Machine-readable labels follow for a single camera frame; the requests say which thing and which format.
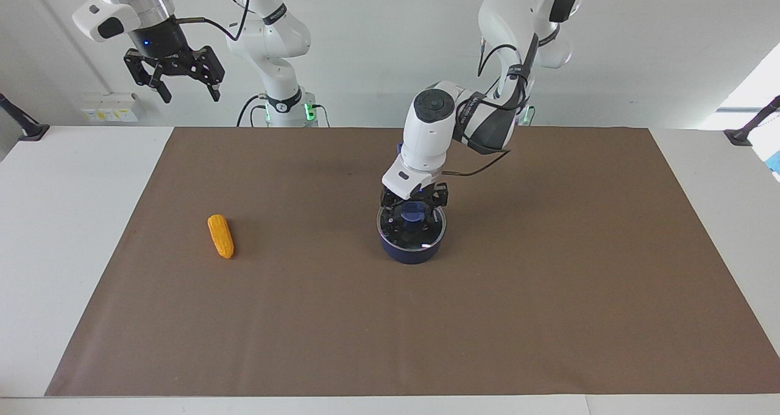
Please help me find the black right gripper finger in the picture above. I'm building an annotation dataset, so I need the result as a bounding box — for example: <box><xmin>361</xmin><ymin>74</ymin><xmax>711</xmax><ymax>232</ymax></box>
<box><xmin>124</xmin><ymin>49</ymin><xmax>173</xmax><ymax>104</ymax></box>
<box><xmin>194</xmin><ymin>46</ymin><xmax>225</xmax><ymax>103</ymax></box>

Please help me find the glass lid with blue knob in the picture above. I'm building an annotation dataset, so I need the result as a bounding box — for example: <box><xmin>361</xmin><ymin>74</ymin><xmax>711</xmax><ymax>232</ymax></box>
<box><xmin>378</xmin><ymin>202</ymin><xmax>447</xmax><ymax>251</ymax></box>

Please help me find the yellow toy corn cob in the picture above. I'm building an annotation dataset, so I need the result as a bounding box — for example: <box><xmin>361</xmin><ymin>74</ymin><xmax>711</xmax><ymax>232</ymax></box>
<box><xmin>207</xmin><ymin>214</ymin><xmax>235</xmax><ymax>260</ymax></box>

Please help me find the brown table mat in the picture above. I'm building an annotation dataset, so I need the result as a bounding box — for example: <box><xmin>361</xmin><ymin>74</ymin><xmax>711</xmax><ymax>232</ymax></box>
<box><xmin>44</xmin><ymin>127</ymin><xmax>780</xmax><ymax>397</ymax></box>

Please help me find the black clamp stand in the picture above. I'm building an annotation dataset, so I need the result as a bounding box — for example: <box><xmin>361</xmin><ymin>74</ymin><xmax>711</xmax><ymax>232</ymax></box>
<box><xmin>724</xmin><ymin>95</ymin><xmax>780</xmax><ymax>146</ymax></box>
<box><xmin>0</xmin><ymin>92</ymin><xmax>51</xmax><ymax>143</ymax></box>

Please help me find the blue and white box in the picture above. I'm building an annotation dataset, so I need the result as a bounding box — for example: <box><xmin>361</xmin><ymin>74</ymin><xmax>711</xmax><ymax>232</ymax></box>
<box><xmin>748</xmin><ymin>122</ymin><xmax>780</xmax><ymax>181</ymax></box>

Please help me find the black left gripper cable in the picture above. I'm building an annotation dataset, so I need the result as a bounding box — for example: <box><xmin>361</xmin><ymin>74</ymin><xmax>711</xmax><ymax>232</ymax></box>
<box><xmin>442</xmin><ymin>37</ymin><xmax>537</xmax><ymax>178</ymax></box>

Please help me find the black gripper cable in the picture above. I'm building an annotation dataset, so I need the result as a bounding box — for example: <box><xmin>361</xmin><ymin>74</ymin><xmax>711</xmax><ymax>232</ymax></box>
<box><xmin>442</xmin><ymin>37</ymin><xmax>537</xmax><ymax>178</ymax></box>
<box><xmin>174</xmin><ymin>0</ymin><xmax>252</xmax><ymax>43</ymax></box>

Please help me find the black base power cable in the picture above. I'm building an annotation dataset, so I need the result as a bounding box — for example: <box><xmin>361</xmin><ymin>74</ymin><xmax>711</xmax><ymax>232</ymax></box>
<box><xmin>236</xmin><ymin>95</ymin><xmax>269</xmax><ymax>127</ymax></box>

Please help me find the blue saucepan with long handle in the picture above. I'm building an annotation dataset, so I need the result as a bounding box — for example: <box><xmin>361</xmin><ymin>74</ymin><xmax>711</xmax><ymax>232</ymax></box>
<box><xmin>377</xmin><ymin>142</ymin><xmax>447</xmax><ymax>265</ymax></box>

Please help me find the white wall socket box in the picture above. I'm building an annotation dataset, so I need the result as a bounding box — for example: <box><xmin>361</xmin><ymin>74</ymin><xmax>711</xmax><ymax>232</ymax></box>
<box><xmin>81</xmin><ymin>92</ymin><xmax>140</xmax><ymax>123</ymax></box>

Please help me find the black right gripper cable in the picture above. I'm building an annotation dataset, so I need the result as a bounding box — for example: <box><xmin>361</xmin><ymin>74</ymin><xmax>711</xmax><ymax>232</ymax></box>
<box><xmin>174</xmin><ymin>0</ymin><xmax>252</xmax><ymax>43</ymax></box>

